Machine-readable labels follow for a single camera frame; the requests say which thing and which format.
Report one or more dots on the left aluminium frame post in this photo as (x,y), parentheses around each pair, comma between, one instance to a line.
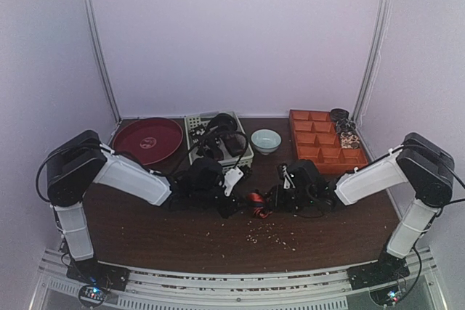
(100,60)

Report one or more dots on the orange compartment organizer box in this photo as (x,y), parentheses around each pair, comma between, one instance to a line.
(314,138)

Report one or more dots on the right aluminium frame post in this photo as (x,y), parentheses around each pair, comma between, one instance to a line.
(372,65)

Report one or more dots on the rolled patterned tie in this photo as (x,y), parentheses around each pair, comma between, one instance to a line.
(349,140)
(345,126)

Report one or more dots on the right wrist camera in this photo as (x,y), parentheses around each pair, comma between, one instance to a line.
(285,176)

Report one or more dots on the pale blue ceramic bowl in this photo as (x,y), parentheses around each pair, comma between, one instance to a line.
(266,141)

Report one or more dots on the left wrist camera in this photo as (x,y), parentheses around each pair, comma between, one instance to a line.
(233,176)

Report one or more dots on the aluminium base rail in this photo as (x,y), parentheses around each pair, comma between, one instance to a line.
(331,288)

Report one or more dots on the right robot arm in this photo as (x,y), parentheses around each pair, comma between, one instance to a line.
(426,168)

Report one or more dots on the red round tray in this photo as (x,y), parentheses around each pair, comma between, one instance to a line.
(150,140)

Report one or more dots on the beige plastic basket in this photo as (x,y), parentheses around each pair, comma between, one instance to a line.
(202,119)

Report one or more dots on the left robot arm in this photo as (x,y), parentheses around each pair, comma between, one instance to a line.
(75,166)

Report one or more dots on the red navy striped tie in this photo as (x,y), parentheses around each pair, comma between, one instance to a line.
(260,208)

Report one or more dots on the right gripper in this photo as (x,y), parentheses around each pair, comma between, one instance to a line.
(277,194)

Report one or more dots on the dark ties in basket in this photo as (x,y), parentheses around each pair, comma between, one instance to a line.
(221,131)

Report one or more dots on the aluminium frame post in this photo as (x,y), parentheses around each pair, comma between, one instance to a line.
(100,60)
(372,65)

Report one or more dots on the rolled dark tie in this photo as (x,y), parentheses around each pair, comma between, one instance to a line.
(338,114)

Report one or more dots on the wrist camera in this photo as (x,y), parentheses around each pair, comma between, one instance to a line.
(285,176)
(233,176)

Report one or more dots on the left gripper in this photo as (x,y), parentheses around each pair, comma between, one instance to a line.
(230,210)

